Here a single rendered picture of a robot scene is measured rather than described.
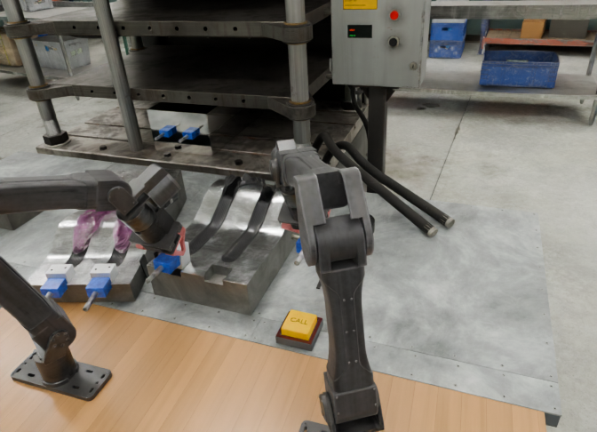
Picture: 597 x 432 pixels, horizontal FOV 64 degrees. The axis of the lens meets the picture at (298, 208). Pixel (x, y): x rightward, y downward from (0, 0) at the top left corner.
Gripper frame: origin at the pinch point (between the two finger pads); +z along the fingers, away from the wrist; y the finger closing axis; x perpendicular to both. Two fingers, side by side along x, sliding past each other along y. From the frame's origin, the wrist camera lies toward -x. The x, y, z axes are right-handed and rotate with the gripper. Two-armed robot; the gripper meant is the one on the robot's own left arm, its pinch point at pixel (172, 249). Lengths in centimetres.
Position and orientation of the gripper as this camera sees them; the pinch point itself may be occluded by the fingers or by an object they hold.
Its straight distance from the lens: 113.2
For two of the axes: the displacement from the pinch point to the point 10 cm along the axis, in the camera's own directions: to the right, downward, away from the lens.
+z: 2.0, 4.8, 8.5
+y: -9.4, -1.6, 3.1
